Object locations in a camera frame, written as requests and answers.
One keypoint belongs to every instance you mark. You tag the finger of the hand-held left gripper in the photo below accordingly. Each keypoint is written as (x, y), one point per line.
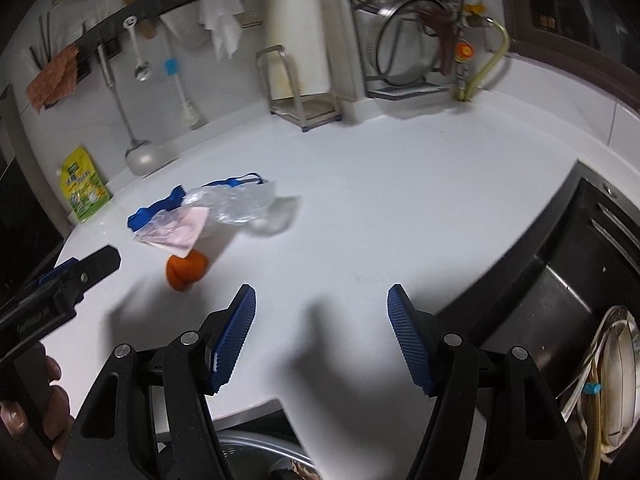
(95, 267)

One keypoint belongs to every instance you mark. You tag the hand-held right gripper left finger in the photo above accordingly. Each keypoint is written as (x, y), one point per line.
(232, 340)

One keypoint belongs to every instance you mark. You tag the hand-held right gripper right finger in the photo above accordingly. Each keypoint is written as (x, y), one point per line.
(410, 340)

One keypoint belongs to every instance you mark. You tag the orange peel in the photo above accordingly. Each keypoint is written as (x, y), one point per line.
(187, 271)

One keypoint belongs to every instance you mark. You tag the pink packet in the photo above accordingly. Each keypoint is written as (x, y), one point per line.
(180, 232)

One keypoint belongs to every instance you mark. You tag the grey perforated trash bin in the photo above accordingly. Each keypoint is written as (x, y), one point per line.
(250, 452)

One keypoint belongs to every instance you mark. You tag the clear plastic bag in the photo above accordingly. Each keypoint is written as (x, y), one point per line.
(235, 202)

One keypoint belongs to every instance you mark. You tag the person's left hand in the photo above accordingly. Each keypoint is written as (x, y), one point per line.
(55, 405)

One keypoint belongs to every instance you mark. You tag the green yellow seasoning pouch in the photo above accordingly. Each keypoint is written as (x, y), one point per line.
(85, 187)

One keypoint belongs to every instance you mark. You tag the black built-in oven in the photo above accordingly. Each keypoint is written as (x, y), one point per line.
(25, 210)

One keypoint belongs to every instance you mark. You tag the steel skimmer ladle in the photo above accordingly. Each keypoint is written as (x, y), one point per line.
(142, 157)

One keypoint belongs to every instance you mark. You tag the black kitchen sink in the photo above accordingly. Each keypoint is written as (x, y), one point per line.
(545, 285)

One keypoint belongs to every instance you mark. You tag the blue white bottle brush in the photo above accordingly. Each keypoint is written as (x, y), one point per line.
(189, 112)

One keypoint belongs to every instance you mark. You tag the orange patterned cloth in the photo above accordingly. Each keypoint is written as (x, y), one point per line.
(52, 77)

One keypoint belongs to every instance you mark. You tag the small steel spoon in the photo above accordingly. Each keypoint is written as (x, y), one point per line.
(142, 71)

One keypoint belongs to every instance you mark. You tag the stack of white dishes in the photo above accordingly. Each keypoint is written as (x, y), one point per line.
(620, 385)

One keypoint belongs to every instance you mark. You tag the bundle of chopsticks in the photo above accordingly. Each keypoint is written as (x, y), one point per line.
(42, 42)

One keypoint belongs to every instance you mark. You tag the metal cutting board rack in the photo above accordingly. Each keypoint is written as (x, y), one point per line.
(310, 110)

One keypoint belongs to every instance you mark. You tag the glass pot lid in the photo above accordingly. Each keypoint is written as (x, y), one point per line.
(400, 67)

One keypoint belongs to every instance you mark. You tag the white hanging cloth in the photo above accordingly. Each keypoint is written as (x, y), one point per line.
(220, 15)

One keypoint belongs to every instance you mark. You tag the gas valve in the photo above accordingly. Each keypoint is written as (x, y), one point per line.
(465, 55)

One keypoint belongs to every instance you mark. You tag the metal dish rack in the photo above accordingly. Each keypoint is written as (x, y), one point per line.
(367, 50)

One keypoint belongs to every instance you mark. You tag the brown utensil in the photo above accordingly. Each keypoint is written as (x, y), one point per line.
(445, 40)

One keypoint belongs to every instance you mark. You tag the dark framed window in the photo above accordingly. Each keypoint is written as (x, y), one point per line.
(560, 0)

